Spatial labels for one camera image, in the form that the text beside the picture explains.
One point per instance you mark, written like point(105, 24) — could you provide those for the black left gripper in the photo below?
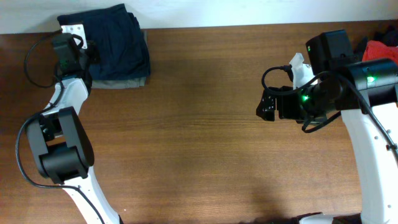
point(94, 58)

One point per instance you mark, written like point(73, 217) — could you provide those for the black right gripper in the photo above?
point(285, 111)

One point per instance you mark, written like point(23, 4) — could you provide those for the dark blue shorts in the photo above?
point(123, 52)

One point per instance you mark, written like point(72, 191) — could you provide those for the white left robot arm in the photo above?
point(60, 147)

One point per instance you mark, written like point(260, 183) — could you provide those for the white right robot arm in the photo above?
point(368, 108)

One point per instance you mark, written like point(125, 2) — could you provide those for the folded grey shorts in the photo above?
point(121, 82)

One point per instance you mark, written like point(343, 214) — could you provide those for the red t-shirt white letters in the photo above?
point(377, 50)

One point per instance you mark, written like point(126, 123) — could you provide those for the black garment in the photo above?
point(388, 37)

